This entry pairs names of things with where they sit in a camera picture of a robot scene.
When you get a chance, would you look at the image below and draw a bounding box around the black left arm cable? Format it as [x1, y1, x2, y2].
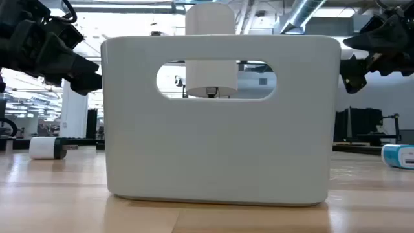
[60, 0, 78, 24]

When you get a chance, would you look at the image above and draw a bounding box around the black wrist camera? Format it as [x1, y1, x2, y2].
[48, 14, 85, 51]
[359, 14, 388, 35]

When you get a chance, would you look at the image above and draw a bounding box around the black cabinet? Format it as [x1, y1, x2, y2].
[334, 107, 385, 146]

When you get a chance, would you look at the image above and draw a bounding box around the black metal stand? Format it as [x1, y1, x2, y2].
[383, 113, 402, 143]

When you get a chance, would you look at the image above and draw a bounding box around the black upright post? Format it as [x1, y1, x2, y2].
[85, 109, 98, 140]

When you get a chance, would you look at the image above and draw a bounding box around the white green charger block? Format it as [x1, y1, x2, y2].
[28, 136, 79, 160]

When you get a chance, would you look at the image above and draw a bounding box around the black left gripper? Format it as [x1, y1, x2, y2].
[0, 0, 103, 96]

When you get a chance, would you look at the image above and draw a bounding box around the silver ventilation duct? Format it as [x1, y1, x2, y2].
[279, 0, 328, 35]

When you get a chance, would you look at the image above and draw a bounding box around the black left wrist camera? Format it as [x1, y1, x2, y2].
[48, 14, 85, 51]

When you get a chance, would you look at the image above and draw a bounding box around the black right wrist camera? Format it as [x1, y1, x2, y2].
[359, 14, 388, 35]

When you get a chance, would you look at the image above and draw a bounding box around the white building column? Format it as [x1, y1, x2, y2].
[60, 80, 89, 139]

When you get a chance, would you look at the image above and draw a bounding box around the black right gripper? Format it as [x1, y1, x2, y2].
[339, 0, 414, 94]

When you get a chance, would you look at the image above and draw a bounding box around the white plastic bin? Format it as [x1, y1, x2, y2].
[100, 34, 342, 208]

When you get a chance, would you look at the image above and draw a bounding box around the black aluminium table frame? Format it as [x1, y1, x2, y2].
[63, 137, 383, 156]

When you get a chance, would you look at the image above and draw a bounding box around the white shade table lamp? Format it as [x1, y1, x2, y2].
[184, 2, 239, 99]

